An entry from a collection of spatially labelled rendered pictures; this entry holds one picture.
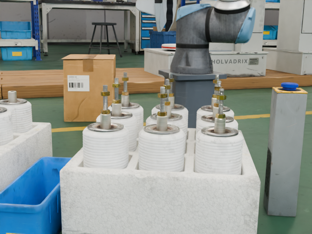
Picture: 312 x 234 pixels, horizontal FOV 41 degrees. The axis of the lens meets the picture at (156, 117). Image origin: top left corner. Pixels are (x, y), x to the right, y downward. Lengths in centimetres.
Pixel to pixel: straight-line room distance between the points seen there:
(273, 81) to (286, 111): 229
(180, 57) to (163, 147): 66
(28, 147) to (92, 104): 94
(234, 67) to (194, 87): 180
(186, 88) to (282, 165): 48
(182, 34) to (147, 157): 68
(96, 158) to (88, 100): 117
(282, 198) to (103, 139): 49
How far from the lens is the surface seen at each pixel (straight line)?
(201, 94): 143
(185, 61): 144
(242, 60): 323
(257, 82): 323
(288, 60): 368
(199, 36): 143
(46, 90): 272
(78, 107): 202
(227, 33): 140
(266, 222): 107
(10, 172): 103
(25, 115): 117
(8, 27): 588
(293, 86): 104
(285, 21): 375
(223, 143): 82
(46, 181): 115
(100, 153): 85
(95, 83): 200
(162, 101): 85
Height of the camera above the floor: 46
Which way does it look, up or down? 13 degrees down
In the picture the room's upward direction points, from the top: 1 degrees clockwise
